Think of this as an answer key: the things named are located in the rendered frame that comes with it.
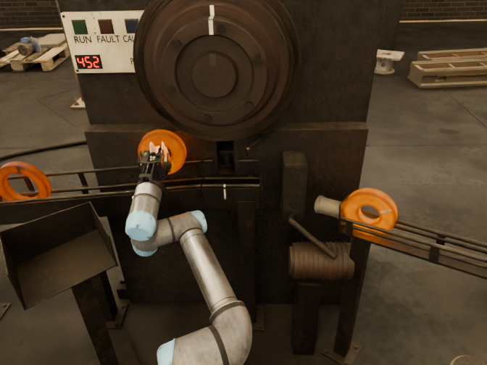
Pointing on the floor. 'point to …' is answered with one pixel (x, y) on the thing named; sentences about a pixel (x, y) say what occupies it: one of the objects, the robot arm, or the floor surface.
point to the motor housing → (313, 286)
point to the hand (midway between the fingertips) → (161, 147)
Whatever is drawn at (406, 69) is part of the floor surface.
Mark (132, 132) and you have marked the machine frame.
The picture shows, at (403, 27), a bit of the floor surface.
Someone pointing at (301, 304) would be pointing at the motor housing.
